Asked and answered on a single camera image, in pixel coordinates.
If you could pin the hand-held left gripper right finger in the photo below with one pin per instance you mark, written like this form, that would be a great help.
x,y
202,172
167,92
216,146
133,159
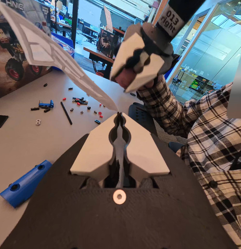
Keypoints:
x,y
147,155

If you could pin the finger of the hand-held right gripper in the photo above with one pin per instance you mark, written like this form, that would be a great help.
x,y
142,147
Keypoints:
x,y
128,46
149,70

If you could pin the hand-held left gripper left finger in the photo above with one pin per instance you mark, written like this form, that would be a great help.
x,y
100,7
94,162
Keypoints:
x,y
91,155

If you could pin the blue curved panel piece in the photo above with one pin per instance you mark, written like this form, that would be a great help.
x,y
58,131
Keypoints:
x,y
25,184

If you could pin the person's right forearm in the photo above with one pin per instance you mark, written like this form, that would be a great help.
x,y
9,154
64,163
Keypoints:
x,y
163,109

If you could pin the person's right hand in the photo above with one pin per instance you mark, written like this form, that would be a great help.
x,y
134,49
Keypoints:
x,y
124,77

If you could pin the dark toy set box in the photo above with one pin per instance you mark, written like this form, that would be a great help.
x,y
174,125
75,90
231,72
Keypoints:
x,y
106,43

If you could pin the wooden background table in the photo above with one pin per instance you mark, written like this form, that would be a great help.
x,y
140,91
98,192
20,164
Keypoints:
x,y
99,53

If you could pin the thin black rod piece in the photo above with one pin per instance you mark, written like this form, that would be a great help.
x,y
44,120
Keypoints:
x,y
66,112

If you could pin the scattered small brick pieces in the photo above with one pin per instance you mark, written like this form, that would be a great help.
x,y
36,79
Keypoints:
x,y
80,101

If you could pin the black steel pole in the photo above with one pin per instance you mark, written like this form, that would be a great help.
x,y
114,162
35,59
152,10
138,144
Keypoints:
x,y
74,23

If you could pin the small grey connector piece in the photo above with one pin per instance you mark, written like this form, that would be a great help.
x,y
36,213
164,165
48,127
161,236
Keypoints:
x,y
38,122

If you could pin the small black pin piece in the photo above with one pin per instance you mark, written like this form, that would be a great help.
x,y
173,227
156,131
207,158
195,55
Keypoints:
x,y
47,110
34,108

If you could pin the blue storage bin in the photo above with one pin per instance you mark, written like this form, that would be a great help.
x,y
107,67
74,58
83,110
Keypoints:
x,y
64,42

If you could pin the blue connector brick piece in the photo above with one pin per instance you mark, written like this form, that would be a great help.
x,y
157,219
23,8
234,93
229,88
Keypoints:
x,y
45,104

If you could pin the colourful sticker sheet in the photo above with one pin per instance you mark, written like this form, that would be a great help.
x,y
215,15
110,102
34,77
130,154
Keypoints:
x,y
54,56

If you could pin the small black tile piece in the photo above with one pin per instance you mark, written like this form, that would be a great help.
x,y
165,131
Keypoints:
x,y
0,120

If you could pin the black toy set box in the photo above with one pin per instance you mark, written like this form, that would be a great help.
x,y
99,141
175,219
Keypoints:
x,y
7,58

